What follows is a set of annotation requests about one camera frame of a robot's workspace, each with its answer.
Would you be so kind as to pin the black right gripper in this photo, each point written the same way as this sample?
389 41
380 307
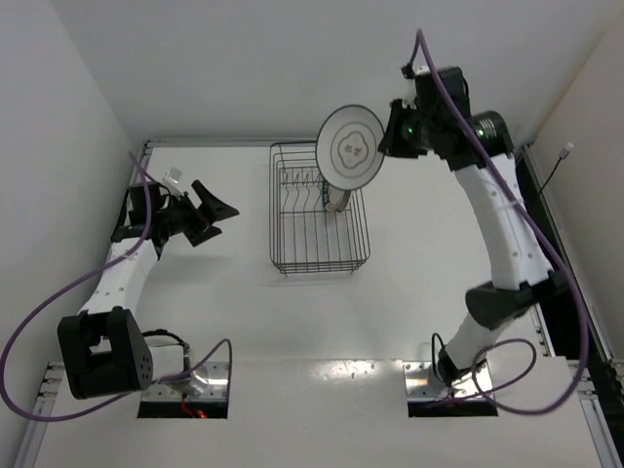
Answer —
393 130

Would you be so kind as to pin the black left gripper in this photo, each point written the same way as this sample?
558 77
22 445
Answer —
196 223

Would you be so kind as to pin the grey rimmed white plate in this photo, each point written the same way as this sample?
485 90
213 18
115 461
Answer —
346 148

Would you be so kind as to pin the orange sunburst pattern plate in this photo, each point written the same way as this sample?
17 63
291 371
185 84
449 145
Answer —
341 198

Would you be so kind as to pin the green rimmed white plate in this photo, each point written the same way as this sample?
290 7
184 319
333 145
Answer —
330 195

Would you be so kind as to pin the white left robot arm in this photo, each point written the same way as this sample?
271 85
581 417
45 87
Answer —
102 347

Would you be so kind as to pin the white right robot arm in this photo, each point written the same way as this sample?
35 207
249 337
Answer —
521 274

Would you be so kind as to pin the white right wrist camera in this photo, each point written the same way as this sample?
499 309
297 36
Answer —
409 88

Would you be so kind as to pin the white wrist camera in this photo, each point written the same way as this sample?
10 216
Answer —
409 88
171 180

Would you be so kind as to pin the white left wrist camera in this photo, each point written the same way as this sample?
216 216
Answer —
171 180

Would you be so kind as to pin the metal wire dish rack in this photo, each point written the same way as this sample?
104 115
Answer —
304 237

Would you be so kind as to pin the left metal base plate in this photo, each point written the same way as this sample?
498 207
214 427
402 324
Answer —
208 384

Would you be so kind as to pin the metal base plate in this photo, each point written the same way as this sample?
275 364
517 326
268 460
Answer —
208 384
422 386

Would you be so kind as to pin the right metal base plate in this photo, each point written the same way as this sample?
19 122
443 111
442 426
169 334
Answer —
422 386

